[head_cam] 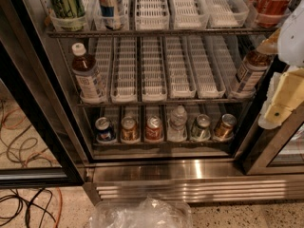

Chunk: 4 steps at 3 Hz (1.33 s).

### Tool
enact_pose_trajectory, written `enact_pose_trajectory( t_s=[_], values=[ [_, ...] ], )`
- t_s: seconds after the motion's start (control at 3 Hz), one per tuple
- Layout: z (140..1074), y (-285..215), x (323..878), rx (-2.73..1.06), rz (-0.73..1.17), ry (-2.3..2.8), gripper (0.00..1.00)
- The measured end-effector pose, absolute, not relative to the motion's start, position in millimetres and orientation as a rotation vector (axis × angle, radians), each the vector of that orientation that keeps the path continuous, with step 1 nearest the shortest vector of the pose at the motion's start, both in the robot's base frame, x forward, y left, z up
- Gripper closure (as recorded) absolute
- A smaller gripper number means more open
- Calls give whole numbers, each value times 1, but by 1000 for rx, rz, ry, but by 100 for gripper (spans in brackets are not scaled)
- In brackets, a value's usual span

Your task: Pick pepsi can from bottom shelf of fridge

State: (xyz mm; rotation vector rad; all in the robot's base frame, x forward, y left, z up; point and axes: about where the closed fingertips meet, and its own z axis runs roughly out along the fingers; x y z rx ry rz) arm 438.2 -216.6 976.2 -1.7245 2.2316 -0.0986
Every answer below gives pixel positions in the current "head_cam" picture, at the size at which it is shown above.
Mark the clear water bottle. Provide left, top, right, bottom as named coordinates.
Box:
left=167, top=105, right=187, bottom=143

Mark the green tall can top shelf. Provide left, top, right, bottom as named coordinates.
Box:
left=50, top=0, right=86, bottom=31

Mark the clear plastic bin with bag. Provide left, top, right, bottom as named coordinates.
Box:
left=89, top=197, right=193, bottom=228

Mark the brown gold soda can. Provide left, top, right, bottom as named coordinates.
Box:
left=121, top=116, right=140, bottom=143

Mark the steel fridge bottom grille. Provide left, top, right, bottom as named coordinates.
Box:
left=83, top=160, right=304, bottom=203

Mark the left glass fridge door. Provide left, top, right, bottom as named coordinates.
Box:
left=0, top=0, right=87, bottom=187

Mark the green soda can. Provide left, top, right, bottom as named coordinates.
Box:
left=190, top=114, right=211, bottom=142

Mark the orange floor cable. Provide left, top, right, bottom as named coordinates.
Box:
left=51, top=187, right=64, bottom=228

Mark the red soda can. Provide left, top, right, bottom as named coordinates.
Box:
left=144, top=116, right=163, bottom=143

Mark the black floor cable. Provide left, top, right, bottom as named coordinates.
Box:
left=0, top=187, right=58, bottom=228

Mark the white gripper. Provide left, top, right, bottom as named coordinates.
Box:
left=256, top=0, right=304, bottom=129

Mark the right glass fridge door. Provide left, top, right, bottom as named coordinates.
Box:
left=234, top=58, right=304, bottom=176

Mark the right tea bottle white cap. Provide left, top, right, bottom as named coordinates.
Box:
left=230, top=49, right=274, bottom=99

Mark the tea bottle white cap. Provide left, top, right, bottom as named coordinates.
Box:
left=72, top=43, right=105, bottom=104
left=230, top=49, right=274, bottom=99

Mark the red coca-cola can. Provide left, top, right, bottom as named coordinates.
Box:
left=249, top=0, right=291, bottom=28

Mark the glass fridge door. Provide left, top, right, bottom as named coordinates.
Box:
left=234, top=58, right=304, bottom=176
left=0, top=0, right=87, bottom=187

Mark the orange gold soda can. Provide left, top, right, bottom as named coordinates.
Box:
left=213, top=113, right=237, bottom=142

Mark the left tea bottle white cap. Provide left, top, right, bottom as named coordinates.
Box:
left=72, top=43, right=105, bottom=104

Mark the blue pepsi can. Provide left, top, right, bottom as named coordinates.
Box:
left=95, top=117, right=116, bottom=143

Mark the blue beige tall can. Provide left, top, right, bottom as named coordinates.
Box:
left=99, top=0, right=124, bottom=30

